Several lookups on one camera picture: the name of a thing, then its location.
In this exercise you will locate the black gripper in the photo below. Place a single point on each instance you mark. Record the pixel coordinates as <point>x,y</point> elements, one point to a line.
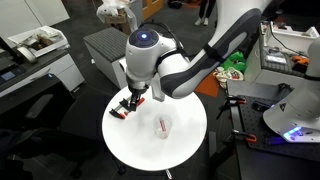
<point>138,90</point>

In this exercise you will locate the pink Expo marker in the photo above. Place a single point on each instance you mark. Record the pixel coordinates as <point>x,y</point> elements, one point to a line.
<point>162,125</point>

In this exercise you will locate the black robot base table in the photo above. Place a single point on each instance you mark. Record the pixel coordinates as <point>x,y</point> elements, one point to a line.
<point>266,160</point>

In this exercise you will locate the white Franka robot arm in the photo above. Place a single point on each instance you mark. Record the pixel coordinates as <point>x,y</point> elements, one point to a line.
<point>186,73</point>

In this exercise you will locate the clear plastic cup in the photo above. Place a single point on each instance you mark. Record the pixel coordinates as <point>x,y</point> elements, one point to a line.
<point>168,128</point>

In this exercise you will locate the white cabinet with gray top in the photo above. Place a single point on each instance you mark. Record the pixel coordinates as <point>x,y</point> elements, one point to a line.
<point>106,43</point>

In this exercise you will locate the orange floor mat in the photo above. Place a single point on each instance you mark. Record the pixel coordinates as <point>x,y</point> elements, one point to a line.
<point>208,86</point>

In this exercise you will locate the black chair with dark fabric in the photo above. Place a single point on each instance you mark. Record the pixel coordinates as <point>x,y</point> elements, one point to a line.
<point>50,116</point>

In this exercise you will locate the white printer machine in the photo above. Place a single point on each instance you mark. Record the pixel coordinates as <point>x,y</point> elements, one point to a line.
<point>50,70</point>

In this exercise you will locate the white plastic bag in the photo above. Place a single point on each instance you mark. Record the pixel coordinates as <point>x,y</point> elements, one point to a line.
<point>113,10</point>

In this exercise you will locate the white tote bag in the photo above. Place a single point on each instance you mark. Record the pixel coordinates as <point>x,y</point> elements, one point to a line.
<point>228,74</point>

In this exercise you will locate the wooden cabinet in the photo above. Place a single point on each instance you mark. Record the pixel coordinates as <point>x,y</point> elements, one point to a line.
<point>151,6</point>

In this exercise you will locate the black orange table clamp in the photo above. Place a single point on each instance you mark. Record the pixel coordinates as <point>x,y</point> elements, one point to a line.
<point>233,100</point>
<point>245,136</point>

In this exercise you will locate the green bag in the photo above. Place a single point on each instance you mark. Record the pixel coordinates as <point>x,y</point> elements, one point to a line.
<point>237,60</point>

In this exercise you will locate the person legs with white shoes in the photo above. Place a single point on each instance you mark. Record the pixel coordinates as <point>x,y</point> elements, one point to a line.
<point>205,13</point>

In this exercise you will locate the white tray box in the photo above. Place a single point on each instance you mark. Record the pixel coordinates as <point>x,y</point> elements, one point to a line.
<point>40,40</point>

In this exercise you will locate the tape roll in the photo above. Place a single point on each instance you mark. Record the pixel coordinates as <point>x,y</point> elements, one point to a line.
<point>26,54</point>

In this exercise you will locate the white equipment cart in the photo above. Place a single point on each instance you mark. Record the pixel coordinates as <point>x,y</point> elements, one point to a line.
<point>286,36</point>

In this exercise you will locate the orange black power tool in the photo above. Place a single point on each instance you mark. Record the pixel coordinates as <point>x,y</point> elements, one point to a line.
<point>300,60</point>

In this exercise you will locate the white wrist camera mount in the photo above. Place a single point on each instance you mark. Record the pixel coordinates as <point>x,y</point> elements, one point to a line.
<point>159,88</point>

